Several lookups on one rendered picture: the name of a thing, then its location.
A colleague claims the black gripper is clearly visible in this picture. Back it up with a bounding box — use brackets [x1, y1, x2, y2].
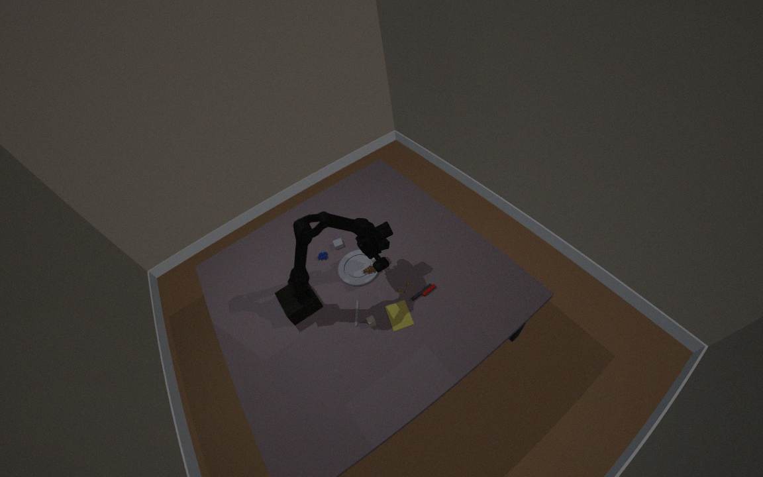
[357, 243, 389, 272]

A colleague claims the yellow flat rectangular sheet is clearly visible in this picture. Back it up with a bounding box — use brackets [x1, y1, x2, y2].
[385, 300, 414, 331]

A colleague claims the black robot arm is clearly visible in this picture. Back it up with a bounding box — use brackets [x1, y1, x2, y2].
[288, 211, 393, 305]

